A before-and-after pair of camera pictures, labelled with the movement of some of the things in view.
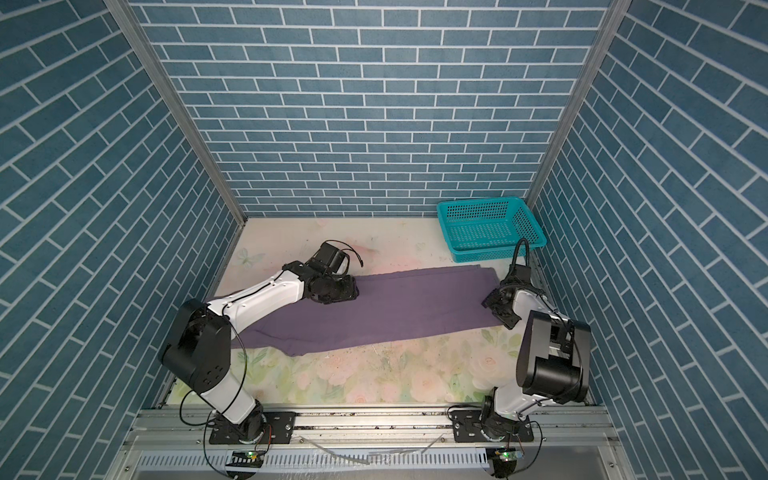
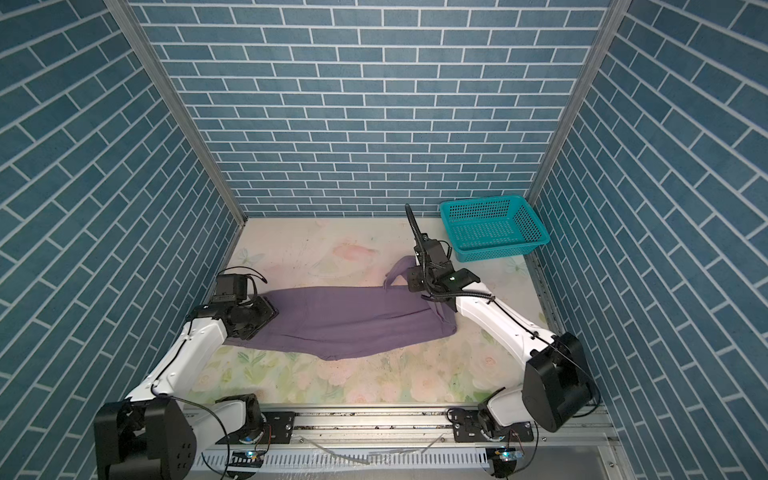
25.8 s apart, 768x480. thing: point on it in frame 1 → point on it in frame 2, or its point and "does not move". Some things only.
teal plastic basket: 487,229 does not move
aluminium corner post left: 130,23 does not move
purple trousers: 387,307 does not move
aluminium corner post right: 580,103 does not move
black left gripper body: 337,289 → 254,316
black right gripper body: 495,301 → 418,281
